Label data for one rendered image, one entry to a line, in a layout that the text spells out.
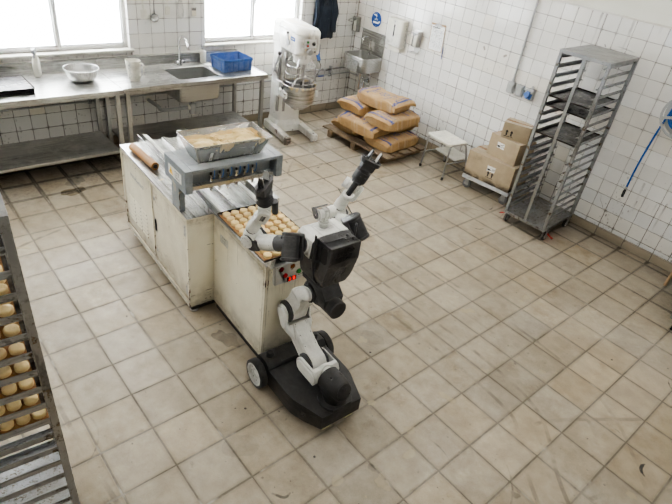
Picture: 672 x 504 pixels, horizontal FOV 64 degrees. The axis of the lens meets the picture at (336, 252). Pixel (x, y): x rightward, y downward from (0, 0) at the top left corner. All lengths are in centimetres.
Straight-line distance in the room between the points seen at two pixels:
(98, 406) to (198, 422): 61
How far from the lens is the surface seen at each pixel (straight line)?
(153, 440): 342
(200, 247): 380
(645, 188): 617
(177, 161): 361
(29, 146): 630
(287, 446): 336
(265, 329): 353
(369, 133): 678
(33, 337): 213
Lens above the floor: 272
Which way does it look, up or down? 34 degrees down
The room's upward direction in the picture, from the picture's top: 9 degrees clockwise
